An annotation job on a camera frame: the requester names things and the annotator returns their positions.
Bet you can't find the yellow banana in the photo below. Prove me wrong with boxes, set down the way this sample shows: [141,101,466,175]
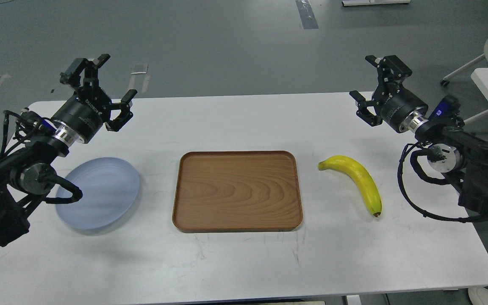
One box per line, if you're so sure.
[317,155,382,218]

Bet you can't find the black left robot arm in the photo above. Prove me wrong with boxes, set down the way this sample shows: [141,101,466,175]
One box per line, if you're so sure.
[0,54,137,247]

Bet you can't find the brown wooden tray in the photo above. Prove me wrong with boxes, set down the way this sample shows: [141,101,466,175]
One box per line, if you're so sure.
[172,150,303,233]

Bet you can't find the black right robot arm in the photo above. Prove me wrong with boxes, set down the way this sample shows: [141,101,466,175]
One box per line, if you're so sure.
[350,55,488,223]

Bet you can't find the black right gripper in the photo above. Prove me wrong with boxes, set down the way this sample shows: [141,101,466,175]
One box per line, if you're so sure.
[350,55,428,133]

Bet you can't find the light blue plate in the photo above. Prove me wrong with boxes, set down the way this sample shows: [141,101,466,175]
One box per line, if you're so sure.
[55,158,141,230]

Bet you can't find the white shoe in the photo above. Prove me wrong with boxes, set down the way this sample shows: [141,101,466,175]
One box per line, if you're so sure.
[467,287,488,305]

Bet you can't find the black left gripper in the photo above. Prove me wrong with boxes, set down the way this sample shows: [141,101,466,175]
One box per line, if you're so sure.
[52,54,138,144]

